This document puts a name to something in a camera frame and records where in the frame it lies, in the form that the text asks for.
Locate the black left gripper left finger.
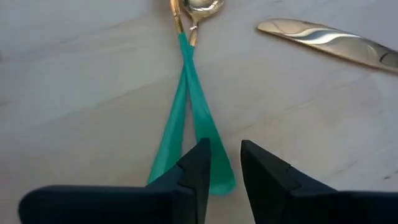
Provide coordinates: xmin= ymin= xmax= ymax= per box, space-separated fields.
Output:
xmin=17 ymin=138 xmax=213 ymax=224

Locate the green-handled gold knife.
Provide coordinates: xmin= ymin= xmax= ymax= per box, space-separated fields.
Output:
xmin=256 ymin=17 xmax=398 ymax=75

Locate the large green-handled gold spoon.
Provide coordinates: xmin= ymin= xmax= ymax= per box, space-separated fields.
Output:
xmin=169 ymin=0 xmax=236 ymax=197

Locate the small green-handled gold spoon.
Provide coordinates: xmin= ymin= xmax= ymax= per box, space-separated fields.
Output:
xmin=147 ymin=0 xmax=226 ymax=185

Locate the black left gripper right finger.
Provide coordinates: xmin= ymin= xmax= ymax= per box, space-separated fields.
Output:
xmin=240 ymin=139 xmax=398 ymax=224

